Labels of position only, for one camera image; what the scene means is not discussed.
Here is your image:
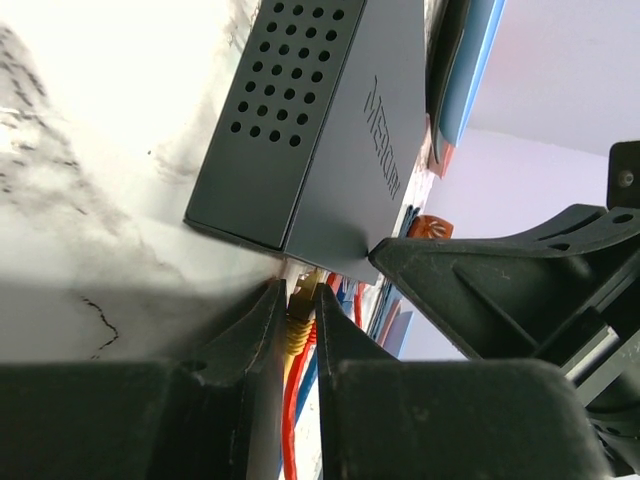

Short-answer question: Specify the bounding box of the brown orange cup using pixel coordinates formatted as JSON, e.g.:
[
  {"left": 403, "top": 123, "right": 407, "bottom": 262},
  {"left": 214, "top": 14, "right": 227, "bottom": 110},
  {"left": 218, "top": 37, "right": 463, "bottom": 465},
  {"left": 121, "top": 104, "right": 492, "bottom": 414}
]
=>
[{"left": 407, "top": 215, "right": 454, "bottom": 239}]

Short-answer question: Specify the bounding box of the black network switch box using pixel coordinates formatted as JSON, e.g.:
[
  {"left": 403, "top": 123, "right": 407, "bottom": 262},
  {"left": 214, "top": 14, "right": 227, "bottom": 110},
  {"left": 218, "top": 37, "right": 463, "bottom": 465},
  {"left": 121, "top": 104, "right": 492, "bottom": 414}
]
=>
[{"left": 184, "top": 1, "right": 426, "bottom": 284}]

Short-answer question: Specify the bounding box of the blue cloth placemat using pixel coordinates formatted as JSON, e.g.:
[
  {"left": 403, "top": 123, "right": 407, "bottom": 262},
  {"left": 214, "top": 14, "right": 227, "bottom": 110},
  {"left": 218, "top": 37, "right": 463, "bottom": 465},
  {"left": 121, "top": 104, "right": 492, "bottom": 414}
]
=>
[{"left": 367, "top": 205, "right": 420, "bottom": 346}]

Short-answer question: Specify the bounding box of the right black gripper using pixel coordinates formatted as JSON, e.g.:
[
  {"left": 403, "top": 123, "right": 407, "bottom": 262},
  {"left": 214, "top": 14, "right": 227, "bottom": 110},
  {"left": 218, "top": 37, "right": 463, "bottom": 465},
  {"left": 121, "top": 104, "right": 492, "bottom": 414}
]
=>
[{"left": 369, "top": 140, "right": 639, "bottom": 477}]

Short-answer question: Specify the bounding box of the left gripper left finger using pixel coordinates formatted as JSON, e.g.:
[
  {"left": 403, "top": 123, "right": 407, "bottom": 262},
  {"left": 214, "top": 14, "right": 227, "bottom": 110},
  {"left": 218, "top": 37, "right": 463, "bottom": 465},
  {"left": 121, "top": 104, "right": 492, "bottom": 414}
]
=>
[{"left": 1, "top": 280, "right": 287, "bottom": 479}]

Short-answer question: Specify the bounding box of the red ethernet cable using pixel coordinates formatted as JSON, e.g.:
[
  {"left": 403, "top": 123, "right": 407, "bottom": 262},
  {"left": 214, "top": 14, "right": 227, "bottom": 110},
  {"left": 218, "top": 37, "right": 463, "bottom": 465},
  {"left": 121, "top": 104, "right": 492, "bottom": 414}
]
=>
[{"left": 282, "top": 272, "right": 364, "bottom": 480}]

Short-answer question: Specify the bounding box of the blue ethernet cable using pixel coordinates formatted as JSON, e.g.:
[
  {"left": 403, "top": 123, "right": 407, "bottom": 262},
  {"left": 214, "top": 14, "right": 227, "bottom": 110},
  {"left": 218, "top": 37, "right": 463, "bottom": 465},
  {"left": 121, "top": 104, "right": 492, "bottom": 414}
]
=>
[{"left": 294, "top": 272, "right": 371, "bottom": 431}]

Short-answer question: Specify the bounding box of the yellow ethernet cable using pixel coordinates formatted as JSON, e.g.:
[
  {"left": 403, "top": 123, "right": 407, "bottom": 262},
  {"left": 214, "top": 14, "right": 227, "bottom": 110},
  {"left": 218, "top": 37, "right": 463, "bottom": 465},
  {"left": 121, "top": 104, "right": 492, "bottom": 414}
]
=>
[{"left": 283, "top": 267, "right": 324, "bottom": 396}]

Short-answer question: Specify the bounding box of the dark teal plate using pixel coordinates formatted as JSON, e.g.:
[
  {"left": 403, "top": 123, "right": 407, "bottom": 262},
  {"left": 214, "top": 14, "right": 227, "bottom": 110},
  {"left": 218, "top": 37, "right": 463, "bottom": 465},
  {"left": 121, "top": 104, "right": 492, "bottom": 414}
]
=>
[{"left": 428, "top": 0, "right": 471, "bottom": 165}]

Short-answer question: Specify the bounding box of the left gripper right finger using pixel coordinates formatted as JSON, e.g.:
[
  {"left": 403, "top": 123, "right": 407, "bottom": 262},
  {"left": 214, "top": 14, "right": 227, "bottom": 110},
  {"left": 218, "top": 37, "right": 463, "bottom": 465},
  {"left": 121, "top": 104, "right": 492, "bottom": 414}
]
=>
[{"left": 316, "top": 285, "right": 612, "bottom": 479}]

